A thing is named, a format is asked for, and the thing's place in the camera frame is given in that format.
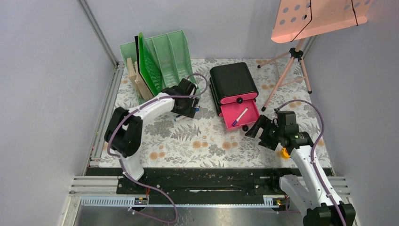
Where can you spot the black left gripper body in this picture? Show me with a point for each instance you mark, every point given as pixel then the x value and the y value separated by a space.
pixel 188 108

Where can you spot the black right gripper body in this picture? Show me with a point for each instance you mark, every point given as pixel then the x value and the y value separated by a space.
pixel 270 135

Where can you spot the white marker pen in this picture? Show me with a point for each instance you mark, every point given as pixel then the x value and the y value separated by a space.
pixel 239 117

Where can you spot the purple 52-storey treehouse book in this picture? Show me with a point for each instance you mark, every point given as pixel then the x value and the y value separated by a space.
pixel 144 90

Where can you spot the black pink drawer unit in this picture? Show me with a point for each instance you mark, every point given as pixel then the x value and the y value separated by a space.
pixel 233 89

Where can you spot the green transparent plastic folder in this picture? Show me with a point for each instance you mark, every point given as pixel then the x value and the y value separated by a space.
pixel 152 69

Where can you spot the green 104-storey treehouse book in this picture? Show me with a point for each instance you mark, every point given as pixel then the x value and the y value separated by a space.
pixel 132 75

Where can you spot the white AVE notebook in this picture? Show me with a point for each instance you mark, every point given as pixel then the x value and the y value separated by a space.
pixel 143 72

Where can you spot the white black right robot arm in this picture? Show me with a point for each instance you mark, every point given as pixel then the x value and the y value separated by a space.
pixel 317 200

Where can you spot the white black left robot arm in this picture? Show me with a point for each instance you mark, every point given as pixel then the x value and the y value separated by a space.
pixel 125 130

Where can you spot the yellow blue green toy block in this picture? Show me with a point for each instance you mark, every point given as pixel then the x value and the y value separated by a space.
pixel 284 153

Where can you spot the floral table mat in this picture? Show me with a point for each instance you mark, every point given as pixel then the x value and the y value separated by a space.
pixel 205 142

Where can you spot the mint green file organizer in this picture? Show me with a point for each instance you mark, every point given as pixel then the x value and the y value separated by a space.
pixel 171 54

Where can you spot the pink music stand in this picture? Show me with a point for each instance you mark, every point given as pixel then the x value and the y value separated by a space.
pixel 299 20

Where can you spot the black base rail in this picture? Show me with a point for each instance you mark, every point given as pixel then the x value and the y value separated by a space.
pixel 185 187

